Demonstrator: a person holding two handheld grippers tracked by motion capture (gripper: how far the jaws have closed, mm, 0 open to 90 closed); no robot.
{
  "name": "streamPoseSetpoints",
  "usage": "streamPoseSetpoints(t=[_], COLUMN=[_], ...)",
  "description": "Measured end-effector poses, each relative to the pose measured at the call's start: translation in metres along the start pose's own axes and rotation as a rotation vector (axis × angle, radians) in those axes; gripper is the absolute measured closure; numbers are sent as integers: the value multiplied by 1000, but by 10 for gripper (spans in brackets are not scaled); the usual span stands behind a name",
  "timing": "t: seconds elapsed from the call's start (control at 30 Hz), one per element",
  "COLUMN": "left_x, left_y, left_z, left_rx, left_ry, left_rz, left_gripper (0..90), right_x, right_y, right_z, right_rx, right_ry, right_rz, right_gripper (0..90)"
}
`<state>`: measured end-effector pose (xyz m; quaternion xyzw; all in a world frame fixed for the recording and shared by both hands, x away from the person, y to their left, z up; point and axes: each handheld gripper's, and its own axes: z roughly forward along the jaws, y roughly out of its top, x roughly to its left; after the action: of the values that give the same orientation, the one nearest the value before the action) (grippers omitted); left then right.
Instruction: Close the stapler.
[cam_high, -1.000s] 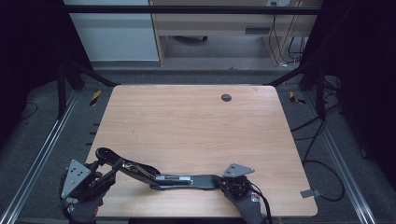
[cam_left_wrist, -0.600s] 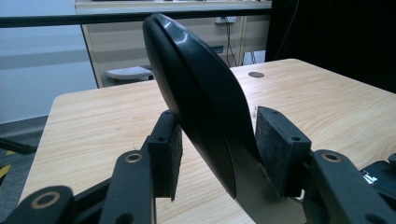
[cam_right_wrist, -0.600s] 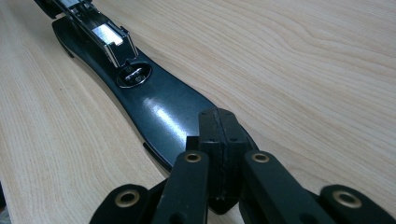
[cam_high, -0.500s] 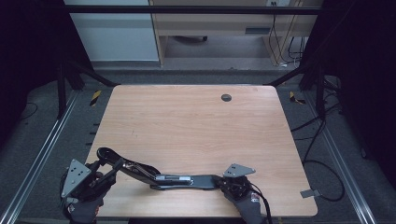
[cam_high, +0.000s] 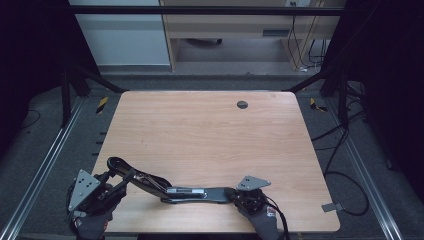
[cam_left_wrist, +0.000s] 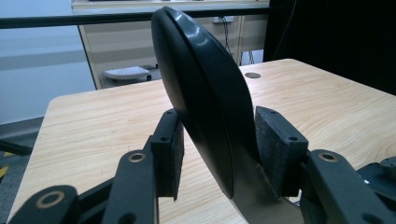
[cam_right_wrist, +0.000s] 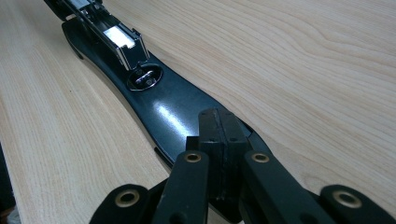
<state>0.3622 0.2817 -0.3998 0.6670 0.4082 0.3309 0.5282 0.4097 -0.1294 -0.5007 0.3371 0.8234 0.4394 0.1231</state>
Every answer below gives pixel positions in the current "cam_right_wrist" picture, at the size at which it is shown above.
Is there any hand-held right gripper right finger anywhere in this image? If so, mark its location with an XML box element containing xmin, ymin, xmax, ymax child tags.
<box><xmin>216</xmin><ymin>107</ymin><xmax>250</xmax><ymax>200</ymax></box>

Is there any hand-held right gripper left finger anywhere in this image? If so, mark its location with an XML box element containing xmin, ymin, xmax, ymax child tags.
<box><xmin>186</xmin><ymin>107</ymin><xmax>226</xmax><ymax>200</ymax></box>

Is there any black long-arm stapler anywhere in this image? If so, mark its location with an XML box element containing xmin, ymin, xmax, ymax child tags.
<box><xmin>43</xmin><ymin>0</ymin><xmax>272</xmax><ymax>224</ymax></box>

